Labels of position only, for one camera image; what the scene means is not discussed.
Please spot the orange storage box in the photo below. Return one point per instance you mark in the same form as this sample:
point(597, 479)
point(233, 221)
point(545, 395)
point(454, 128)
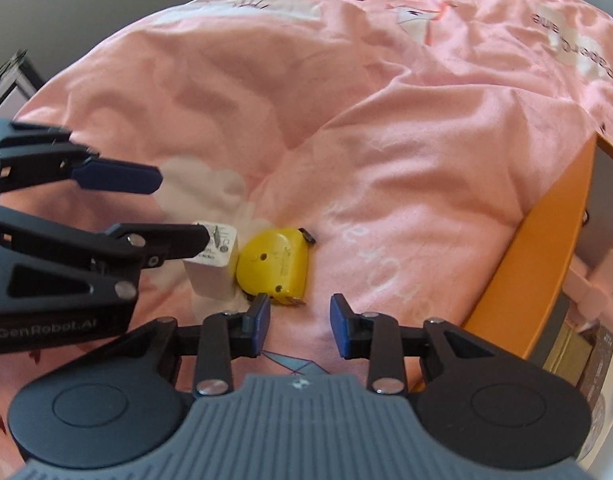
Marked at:
point(536, 260)

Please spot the white charger plug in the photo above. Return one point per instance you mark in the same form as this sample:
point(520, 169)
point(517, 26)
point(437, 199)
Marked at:
point(211, 275)

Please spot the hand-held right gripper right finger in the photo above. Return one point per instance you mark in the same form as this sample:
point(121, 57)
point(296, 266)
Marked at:
point(339, 325)

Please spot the dark metal frame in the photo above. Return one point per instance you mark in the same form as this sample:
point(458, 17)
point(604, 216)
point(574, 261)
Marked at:
point(11, 85)

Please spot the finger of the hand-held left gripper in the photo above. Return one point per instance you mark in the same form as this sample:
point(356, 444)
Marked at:
point(116, 176)
point(176, 240)

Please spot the yellow tape measure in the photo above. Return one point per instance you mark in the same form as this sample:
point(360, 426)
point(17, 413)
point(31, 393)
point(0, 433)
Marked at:
point(271, 265)

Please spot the brown cardboard box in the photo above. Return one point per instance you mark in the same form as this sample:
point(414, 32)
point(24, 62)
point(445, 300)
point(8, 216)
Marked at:
point(568, 355)

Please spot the brown patterned packet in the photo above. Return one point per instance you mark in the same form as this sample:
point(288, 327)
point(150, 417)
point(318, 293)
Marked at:
point(598, 360)

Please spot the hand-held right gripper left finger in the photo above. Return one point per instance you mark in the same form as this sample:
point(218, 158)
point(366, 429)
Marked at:
point(260, 325)

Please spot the pink printed blanket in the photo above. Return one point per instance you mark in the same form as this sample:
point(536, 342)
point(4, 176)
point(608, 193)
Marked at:
point(386, 135)

